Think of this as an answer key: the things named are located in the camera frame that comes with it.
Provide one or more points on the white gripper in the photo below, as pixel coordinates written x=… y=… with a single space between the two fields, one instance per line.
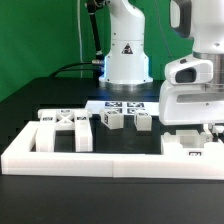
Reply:
x=191 y=104

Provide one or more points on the white chair seat part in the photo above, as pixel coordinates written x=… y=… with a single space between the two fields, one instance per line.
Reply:
x=191 y=143

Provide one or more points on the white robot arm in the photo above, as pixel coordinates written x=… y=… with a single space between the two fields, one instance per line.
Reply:
x=118 y=30

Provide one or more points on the white chair back part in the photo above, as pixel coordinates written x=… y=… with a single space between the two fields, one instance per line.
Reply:
x=53 y=120

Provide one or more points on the white tag sheet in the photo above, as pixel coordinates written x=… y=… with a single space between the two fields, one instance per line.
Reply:
x=127 y=108

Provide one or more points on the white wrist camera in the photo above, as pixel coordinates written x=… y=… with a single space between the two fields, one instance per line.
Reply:
x=189 y=70

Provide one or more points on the white U-shaped fence frame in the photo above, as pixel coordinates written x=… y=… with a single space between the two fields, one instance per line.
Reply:
x=32 y=153

